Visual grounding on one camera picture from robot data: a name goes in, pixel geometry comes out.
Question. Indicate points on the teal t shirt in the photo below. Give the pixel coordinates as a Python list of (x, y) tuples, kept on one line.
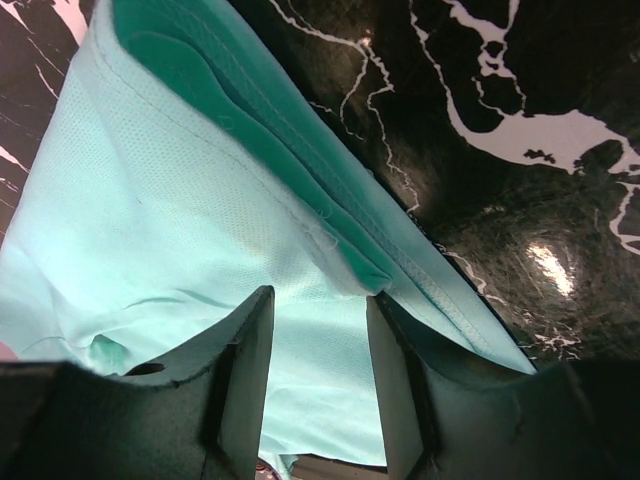
[(181, 170)]

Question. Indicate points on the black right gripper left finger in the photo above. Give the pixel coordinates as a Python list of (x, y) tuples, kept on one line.
[(193, 413)]

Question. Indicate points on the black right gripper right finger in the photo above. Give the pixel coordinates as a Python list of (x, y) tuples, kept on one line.
[(447, 413)]

